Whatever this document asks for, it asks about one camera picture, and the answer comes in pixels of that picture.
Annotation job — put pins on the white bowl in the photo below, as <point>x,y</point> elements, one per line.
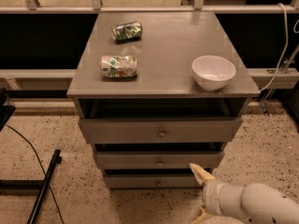
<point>212,72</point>

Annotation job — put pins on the grey drawer cabinet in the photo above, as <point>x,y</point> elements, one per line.
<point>164,87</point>

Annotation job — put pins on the grey bottom drawer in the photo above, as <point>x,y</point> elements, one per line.
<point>150,181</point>

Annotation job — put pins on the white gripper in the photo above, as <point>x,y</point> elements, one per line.
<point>210,194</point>

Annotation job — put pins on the grey middle drawer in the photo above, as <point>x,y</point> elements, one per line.
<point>114,160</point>

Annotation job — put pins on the grey drawer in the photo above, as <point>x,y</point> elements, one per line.
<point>150,181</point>
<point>114,160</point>
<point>146,131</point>

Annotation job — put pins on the black device at left edge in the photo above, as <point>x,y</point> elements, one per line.
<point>6,108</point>

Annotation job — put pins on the black stand base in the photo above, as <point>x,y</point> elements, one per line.
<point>38,188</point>

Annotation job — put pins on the grey top drawer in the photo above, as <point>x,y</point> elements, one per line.
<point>146,131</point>

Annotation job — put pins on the white green crushed can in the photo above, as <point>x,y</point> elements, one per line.
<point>113,66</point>

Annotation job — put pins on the dark green crushed can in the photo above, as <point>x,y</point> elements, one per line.
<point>127,31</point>

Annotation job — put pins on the metal railing frame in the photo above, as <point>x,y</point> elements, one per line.
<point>93,2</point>

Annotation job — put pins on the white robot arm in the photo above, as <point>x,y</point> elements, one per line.
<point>253,204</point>

